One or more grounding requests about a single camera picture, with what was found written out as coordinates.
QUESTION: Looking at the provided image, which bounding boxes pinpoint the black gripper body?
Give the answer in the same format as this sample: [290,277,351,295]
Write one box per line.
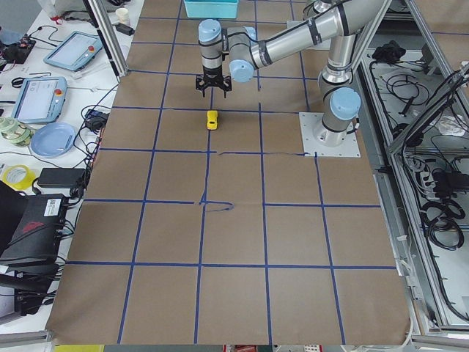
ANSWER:
[202,66,223,88]

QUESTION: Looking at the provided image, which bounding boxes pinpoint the yellow beetle toy car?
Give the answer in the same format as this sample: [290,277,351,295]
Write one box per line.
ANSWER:
[206,110,218,131]

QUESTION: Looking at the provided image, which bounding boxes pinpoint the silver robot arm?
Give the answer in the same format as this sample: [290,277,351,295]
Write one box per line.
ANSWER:
[196,1,388,103]

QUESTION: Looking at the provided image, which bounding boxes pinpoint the light blue plastic bin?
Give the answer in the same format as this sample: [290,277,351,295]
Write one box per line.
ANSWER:
[184,0,239,19]

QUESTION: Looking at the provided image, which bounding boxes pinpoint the white paper cup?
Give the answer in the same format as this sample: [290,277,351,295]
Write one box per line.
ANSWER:
[115,7,130,26]

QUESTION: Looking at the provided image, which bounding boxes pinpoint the upper blue teach pendant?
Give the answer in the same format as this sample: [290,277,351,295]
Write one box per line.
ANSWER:
[43,31,103,72]

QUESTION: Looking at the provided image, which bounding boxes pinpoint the blue teach pendant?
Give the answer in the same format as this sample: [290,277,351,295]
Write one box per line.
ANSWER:
[43,31,103,72]
[12,77,68,125]

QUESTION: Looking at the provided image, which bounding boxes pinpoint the brown paper table mat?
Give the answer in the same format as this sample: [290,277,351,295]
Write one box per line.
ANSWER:
[47,1,410,345]

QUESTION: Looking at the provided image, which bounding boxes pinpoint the lower blue teach pendant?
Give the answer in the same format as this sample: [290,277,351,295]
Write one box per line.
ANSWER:
[12,77,68,125]

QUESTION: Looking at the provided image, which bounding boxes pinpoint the light blue plate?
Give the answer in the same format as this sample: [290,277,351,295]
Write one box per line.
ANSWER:
[30,122,75,158]

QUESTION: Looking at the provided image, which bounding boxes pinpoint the black power adapter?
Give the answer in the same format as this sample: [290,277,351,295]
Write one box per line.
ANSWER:
[37,168,85,188]

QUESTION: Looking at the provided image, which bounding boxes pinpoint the green tape rolls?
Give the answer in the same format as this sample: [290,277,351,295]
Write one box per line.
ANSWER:
[1,117,34,147]

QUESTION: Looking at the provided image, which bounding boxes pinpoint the yellow tape roll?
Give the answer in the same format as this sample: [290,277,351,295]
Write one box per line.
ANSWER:
[1,165,36,191]

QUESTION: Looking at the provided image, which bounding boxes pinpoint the black computer box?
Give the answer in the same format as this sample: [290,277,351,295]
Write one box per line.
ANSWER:
[1,183,68,316]

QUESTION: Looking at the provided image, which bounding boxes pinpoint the aluminium frame post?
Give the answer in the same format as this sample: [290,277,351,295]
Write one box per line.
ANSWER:
[83,0,128,78]

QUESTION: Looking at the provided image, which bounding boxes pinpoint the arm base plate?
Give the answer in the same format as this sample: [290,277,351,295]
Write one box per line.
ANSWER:
[299,112,361,158]

